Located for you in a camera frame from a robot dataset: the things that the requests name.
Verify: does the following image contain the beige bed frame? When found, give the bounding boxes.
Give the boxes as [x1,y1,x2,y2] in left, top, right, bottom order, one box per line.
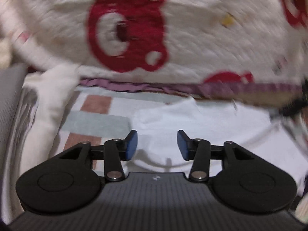
[193,92,299,107]

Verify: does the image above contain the white quilt red bears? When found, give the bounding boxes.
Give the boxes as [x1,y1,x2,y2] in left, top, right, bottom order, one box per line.
[1,0,307,96]

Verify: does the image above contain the white t-shirt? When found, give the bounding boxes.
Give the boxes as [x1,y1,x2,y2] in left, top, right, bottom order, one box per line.
[124,99,307,194]

